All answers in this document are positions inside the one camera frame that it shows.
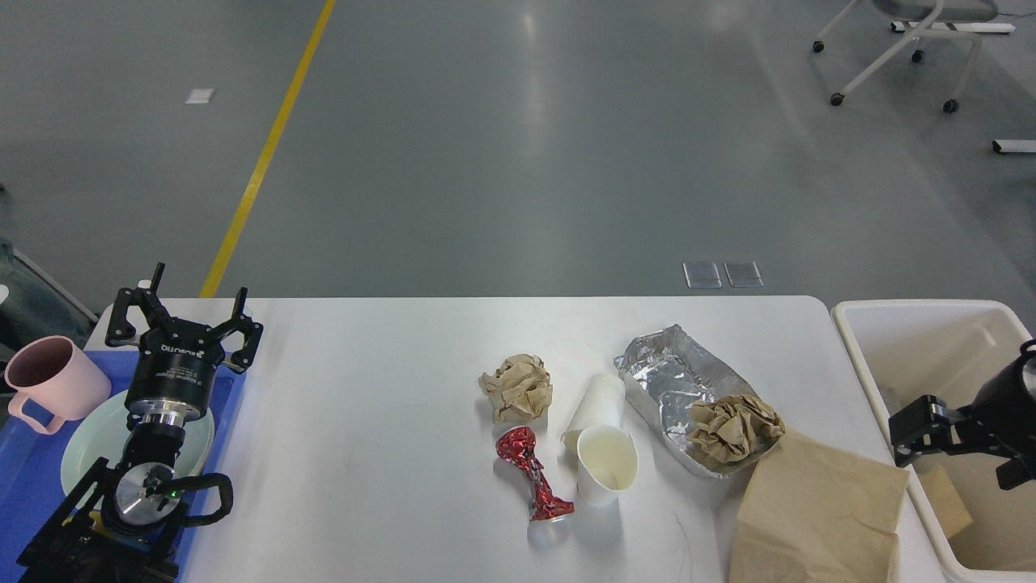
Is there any white office chair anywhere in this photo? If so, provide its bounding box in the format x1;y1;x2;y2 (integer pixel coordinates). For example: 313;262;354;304
830;1;1007;114

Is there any cardboard piece in bin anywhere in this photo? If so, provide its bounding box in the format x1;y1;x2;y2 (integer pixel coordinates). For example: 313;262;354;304
919;464;973;540

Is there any brown paper bag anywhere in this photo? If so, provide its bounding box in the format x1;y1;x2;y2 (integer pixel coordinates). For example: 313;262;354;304
728;432;909;582

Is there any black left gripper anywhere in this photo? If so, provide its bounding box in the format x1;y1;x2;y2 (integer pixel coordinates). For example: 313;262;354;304
105;261;265;422

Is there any pink mug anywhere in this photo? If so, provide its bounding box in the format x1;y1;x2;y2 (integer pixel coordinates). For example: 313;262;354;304
3;336;112;436

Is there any person in jeans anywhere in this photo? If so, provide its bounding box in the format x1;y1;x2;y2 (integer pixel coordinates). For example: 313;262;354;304
1;237;97;359

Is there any upright white paper cup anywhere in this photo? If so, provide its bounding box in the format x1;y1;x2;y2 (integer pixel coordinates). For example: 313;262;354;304
576;424;639;507

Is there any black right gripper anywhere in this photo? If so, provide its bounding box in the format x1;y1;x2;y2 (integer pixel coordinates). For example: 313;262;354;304
889;340;1035;491

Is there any white floor bar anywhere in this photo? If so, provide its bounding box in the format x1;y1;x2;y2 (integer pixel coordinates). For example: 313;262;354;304
991;139;1036;155

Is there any aluminium foil tray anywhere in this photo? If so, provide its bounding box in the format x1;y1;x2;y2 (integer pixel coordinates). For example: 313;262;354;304
614;325;779;479

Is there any left floor outlet cover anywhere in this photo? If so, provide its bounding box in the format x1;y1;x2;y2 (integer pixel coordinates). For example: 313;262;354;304
683;261;723;289

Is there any crumpled brown paper ball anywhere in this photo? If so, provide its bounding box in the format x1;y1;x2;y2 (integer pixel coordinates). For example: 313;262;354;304
478;353;554;424

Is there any light green plate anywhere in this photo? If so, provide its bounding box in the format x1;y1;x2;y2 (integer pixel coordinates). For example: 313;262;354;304
60;392;215;494

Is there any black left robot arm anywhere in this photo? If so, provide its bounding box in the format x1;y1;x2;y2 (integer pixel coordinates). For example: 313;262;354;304
16;263;263;582

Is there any white plastic bin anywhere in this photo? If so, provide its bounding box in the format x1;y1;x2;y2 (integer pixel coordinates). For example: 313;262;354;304
832;300;1034;582

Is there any right floor outlet cover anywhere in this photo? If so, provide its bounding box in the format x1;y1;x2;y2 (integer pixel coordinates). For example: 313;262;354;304
723;261;765;287

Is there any crushed red can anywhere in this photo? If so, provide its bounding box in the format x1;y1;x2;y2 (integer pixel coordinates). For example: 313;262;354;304
495;425;575;521

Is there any brown paper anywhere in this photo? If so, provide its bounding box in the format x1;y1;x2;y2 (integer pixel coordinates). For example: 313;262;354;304
686;393;787;464

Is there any floor outlet cover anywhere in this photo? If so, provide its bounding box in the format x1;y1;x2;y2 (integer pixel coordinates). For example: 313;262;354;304
723;261;765;287
683;261;723;289

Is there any lying white paper cup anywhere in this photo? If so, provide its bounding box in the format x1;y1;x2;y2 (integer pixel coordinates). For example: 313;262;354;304
560;373;626;454

